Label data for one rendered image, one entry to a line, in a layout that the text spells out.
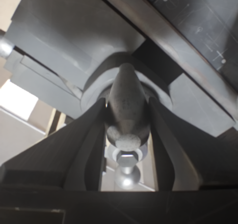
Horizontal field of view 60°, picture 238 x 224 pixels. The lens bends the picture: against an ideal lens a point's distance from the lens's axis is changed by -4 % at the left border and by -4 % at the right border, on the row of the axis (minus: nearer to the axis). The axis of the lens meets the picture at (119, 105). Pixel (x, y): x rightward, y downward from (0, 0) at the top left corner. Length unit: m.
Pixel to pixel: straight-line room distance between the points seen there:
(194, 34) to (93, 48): 0.11
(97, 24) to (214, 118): 0.20
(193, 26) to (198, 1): 0.03
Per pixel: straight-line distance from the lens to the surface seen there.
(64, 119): 0.42
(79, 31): 0.23
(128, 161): 0.19
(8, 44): 0.43
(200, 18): 0.24
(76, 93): 0.32
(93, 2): 0.22
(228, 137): 0.98
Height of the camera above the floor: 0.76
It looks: 28 degrees up
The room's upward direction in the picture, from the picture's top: 132 degrees counter-clockwise
